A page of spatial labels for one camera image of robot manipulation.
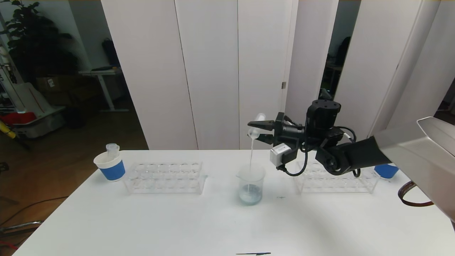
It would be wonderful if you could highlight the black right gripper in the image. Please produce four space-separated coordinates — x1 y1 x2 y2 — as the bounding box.
247 112 305 147

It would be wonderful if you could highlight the test tube with white pigment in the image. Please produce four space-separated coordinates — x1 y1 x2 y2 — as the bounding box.
248 113 266 140

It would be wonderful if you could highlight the test tube with red pigment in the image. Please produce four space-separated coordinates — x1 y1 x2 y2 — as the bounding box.
106 143 121 160

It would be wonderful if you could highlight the clear glass beaker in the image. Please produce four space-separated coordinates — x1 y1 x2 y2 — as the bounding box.
235 163 266 206

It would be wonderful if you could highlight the clear plastic test tube rack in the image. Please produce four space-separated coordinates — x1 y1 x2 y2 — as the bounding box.
124 161 208 194
293 160 379 194

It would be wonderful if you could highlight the white folding screen panel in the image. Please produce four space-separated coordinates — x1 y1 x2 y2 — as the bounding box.
101 0 198 150
280 0 338 150
237 0 298 150
174 0 240 150
366 0 455 139
320 0 422 149

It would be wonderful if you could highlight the blue paper cup white rim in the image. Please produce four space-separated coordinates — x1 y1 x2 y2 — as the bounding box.
374 164 399 179
93 150 126 182

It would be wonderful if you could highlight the white office desk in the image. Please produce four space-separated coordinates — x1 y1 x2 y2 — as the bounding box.
79 67 130 113

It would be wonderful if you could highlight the black backpack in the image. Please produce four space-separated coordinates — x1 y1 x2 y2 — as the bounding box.
102 39 122 70

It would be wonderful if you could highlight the brown cardboard box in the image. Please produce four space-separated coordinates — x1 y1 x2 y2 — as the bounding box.
37 76 73 96

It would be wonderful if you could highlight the grey plastic crate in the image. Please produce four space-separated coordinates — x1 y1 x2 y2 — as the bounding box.
16 116 67 140

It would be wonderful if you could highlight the white panel with red stripe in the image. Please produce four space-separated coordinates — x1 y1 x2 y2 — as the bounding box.
14 83 67 119

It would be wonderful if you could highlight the dark green potted plant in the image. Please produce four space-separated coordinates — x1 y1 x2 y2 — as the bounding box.
0 0 79 86

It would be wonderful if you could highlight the red plastic bin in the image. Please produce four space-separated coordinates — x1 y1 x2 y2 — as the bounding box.
0 113 38 127

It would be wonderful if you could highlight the chrome chair leg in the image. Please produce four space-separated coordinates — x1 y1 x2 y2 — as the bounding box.
0 221 44 235

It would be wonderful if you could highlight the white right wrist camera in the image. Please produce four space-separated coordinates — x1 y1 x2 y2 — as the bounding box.
269 143 297 167

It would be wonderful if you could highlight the black floor cable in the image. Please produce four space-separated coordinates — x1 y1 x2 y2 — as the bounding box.
0 197 70 228

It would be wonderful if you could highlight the yellow handled tool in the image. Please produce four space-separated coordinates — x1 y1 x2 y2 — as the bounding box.
0 120 17 140

